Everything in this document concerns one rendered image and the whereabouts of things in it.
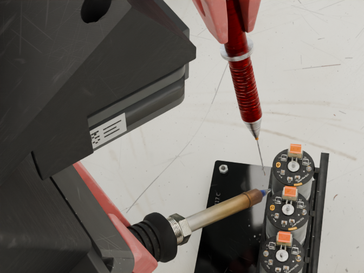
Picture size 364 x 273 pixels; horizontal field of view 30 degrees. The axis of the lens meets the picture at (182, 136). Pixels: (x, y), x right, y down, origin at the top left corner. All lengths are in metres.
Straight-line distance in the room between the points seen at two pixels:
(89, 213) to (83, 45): 0.08
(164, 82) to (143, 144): 0.29
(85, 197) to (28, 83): 0.08
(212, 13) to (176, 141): 0.21
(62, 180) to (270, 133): 0.27
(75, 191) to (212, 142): 0.26
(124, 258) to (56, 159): 0.06
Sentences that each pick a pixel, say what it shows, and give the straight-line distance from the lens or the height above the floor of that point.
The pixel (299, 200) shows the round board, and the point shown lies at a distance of 0.40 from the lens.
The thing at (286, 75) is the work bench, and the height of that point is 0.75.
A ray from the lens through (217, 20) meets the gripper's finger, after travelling 0.29.
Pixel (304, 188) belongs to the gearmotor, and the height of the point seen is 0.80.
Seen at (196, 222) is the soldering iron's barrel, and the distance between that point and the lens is 0.34.
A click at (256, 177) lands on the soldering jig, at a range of 0.46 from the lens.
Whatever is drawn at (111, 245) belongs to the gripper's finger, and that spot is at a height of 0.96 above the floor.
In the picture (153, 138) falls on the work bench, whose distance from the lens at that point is 0.49.
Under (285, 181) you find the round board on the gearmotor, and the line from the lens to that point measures 0.40.
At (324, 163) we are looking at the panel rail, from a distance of 0.41.
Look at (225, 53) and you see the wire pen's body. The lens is 0.32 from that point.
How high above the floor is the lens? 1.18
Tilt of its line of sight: 60 degrees down
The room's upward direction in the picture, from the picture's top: 11 degrees counter-clockwise
